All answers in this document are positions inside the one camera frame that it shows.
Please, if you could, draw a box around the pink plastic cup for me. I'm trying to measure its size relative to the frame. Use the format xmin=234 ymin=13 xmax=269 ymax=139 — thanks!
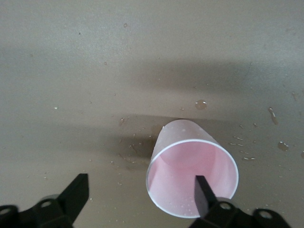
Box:
xmin=145 ymin=119 xmax=239 ymax=219

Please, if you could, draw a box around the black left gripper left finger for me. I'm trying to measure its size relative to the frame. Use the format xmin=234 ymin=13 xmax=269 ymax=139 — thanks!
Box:
xmin=0 ymin=173 xmax=90 ymax=228

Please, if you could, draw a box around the brown table cover sheet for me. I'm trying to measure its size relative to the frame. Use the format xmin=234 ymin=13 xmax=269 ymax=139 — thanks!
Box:
xmin=0 ymin=0 xmax=304 ymax=228

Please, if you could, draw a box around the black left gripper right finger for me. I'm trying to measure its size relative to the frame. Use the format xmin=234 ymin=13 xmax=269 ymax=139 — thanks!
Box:
xmin=187 ymin=175 xmax=289 ymax=228

